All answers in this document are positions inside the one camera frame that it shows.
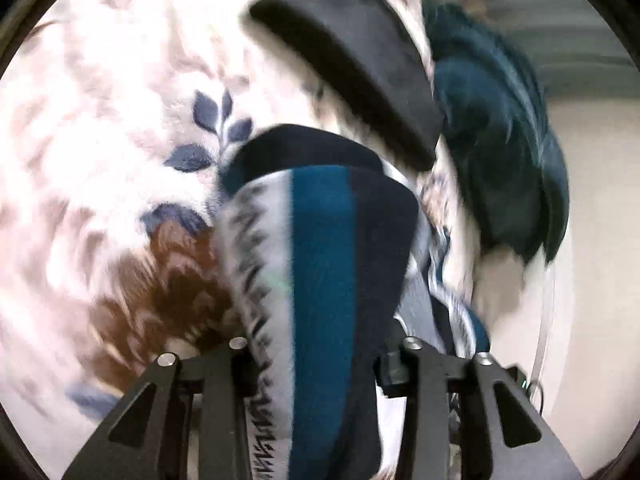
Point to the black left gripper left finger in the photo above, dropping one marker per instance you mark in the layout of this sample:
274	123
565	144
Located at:
147	433

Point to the navy striped knit sweater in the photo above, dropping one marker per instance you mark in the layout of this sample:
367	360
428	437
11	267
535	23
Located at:
327	253

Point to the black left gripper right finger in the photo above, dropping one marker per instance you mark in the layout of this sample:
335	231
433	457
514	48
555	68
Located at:
502	435

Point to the black folded garment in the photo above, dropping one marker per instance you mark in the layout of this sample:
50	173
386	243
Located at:
364	52

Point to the dark teal fleece blanket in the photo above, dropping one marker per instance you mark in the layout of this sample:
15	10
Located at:
511	168

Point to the floral fleece blanket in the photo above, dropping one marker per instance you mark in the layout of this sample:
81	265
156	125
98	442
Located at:
117	114

